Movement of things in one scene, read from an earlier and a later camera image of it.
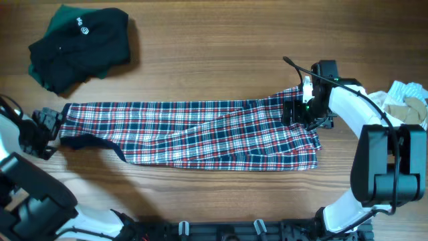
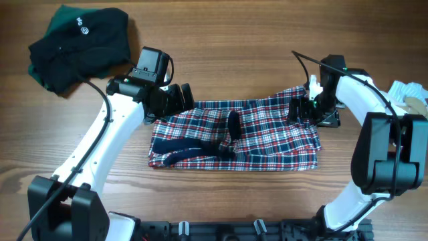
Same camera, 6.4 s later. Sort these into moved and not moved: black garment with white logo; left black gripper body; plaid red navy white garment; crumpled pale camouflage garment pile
Moved: left black gripper body; plaid red navy white garment
Not moved: crumpled pale camouflage garment pile; black garment with white logo
